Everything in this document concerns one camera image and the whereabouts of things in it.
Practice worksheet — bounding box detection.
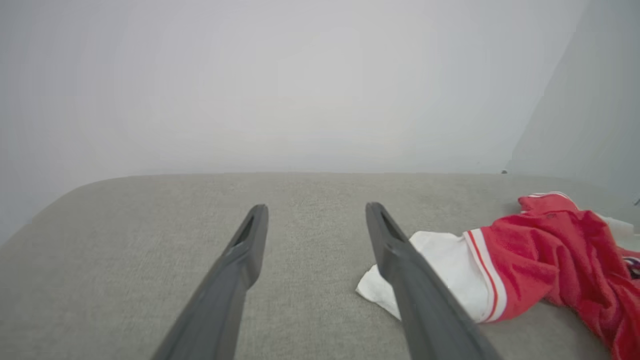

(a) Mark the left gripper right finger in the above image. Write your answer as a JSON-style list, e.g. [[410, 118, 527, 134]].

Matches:
[[365, 202, 501, 360]]

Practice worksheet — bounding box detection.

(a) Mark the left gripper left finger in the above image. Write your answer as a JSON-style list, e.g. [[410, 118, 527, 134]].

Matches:
[[152, 204, 269, 360]]

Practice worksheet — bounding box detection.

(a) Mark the red and white basketball jersey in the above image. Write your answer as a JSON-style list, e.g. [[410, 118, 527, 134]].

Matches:
[[356, 191, 640, 360]]

